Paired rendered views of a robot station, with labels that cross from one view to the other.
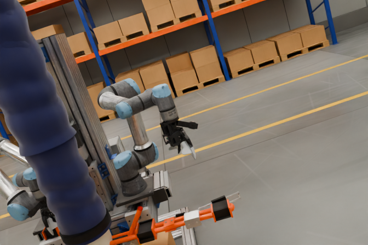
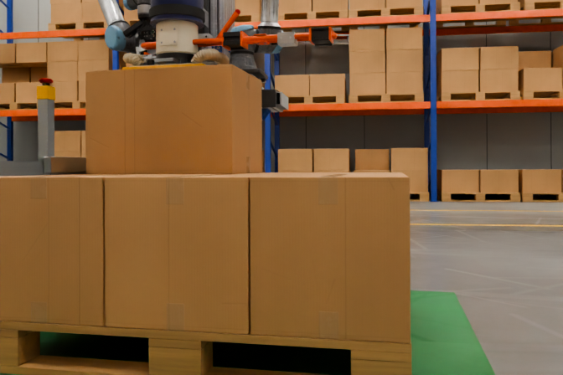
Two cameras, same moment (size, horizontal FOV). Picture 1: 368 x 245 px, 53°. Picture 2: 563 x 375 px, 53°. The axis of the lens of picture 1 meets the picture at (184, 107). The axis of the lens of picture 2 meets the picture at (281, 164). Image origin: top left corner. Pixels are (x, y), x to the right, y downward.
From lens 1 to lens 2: 156 cm
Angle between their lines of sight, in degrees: 17
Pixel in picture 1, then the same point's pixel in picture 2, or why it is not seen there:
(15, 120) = not seen: outside the picture
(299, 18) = not seen: outside the picture
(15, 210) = (112, 31)
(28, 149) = not seen: outside the picture
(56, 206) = not seen: outside the picture
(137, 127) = not seen: outside the picture
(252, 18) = (498, 138)
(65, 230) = not seen: outside the picture
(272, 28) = (524, 161)
